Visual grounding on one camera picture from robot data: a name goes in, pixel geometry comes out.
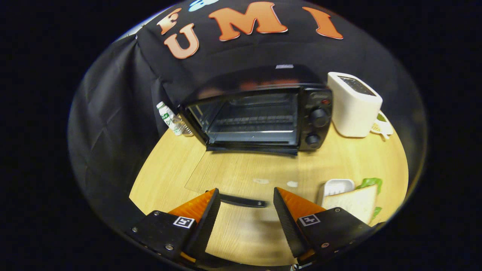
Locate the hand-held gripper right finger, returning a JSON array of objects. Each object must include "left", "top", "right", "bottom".
[{"left": 273, "top": 187, "right": 373, "bottom": 265}]

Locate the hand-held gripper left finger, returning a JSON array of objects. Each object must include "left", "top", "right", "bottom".
[{"left": 130, "top": 188, "right": 221, "bottom": 264}]

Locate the bread and lettuce sandwich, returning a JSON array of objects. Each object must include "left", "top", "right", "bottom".
[{"left": 321, "top": 177, "right": 384, "bottom": 225}]

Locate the black toaster oven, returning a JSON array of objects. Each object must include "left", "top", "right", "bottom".
[{"left": 177, "top": 64, "right": 334, "bottom": 209}]

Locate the white slot toaster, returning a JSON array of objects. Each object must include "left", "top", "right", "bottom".
[{"left": 327, "top": 72, "right": 383, "bottom": 138}]

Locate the white plastic tray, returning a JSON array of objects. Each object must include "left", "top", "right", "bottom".
[{"left": 317, "top": 179, "right": 356, "bottom": 207}]

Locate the green label plastic bottle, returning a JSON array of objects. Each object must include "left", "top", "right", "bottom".
[{"left": 156, "top": 101, "right": 195, "bottom": 137}]

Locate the black backdrop cloth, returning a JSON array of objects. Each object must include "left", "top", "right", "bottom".
[{"left": 68, "top": 0, "right": 428, "bottom": 241}]

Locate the metal wire oven rack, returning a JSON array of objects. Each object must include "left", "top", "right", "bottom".
[{"left": 211, "top": 114, "right": 299, "bottom": 128}]

